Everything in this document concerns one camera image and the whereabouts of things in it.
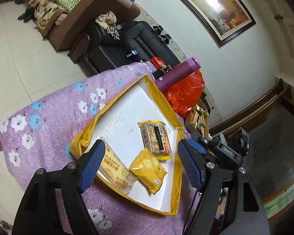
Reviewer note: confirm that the yellow white tray box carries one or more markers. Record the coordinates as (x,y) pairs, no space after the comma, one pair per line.
(118,124)

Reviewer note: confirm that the yellow cheese sandwich crackers packet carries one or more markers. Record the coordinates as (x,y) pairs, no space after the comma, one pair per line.
(149,170)

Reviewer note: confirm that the beige cheese biscuit packet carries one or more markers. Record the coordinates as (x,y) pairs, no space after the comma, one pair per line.
(116,172)

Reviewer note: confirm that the brown cardboard snack box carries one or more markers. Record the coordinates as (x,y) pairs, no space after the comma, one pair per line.
(198,119)

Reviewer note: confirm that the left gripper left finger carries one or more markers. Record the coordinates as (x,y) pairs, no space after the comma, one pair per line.
(38,212)

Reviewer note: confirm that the purple cylinder bottle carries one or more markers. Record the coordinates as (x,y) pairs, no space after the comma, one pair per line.
(178,73)

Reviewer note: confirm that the purple floral tablecloth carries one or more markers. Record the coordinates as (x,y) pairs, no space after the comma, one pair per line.
(39,135)

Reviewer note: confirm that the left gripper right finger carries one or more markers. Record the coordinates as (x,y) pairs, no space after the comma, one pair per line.
(229,203)

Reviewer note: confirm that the red plastic bag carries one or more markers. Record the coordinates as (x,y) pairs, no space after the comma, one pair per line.
(184,95)

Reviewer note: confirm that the brown cracker snack packet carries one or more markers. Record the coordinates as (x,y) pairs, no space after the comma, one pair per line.
(155,138)

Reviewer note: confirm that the brown sofa armchair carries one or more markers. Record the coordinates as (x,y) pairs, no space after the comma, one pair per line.
(62,27)

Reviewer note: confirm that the framed wall painting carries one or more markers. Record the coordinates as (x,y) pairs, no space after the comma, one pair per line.
(223,19)

